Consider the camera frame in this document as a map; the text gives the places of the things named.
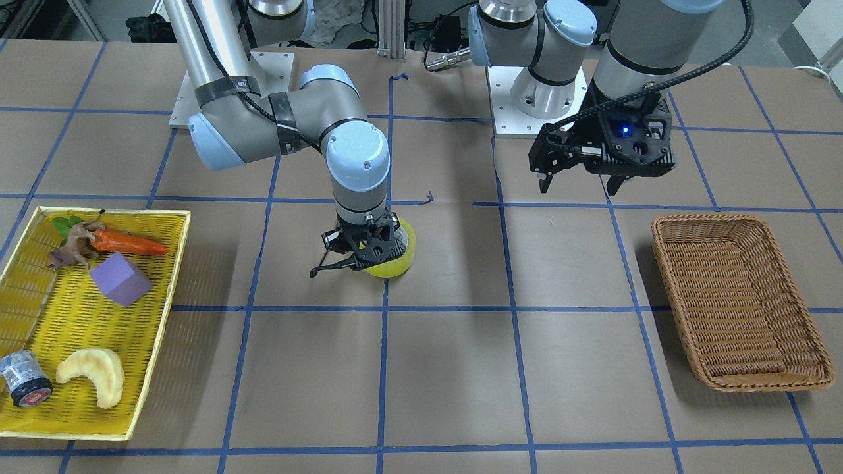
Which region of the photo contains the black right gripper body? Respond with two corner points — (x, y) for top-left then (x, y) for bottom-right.
(320, 211), (406, 271)

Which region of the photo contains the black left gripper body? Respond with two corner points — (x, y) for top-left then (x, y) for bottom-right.
(529, 92), (676, 180)

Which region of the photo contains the yellow tape roll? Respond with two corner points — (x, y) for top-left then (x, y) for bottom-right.
(365, 217), (418, 278)

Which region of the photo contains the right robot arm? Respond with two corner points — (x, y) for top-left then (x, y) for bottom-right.
(165, 1), (412, 277)

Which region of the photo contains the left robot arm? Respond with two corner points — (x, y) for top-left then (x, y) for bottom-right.
(468, 1), (721, 196)

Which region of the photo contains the brown wicker basket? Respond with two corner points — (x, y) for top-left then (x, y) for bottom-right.
(651, 213), (835, 392)

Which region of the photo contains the purple foam block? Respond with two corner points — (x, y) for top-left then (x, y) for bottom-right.
(88, 252), (153, 308)

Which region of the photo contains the orange toy carrot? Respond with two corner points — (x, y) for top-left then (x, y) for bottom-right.
(92, 229), (169, 256)

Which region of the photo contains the yellow plastic tray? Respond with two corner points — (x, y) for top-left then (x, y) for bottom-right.
(1, 206), (192, 441)

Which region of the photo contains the brown toy animal figure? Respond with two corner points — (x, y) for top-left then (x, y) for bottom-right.
(46, 209), (106, 269)

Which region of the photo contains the pale croissant toy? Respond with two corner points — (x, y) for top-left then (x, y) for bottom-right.
(55, 348), (124, 409)

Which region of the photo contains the green toy leaf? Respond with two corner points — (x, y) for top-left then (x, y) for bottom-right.
(51, 215), (84, 245)

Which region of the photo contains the small silver black can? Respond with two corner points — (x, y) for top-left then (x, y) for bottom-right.
(1, 349), (53, 408)

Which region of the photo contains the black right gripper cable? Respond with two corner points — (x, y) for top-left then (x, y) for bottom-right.
(310, 230), (360, 278)

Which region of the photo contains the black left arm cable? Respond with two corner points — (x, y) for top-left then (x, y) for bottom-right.
(547, 0), (753, 136)

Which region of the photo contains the aluminium frame post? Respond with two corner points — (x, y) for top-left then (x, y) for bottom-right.
(377, 0), (407, 62)

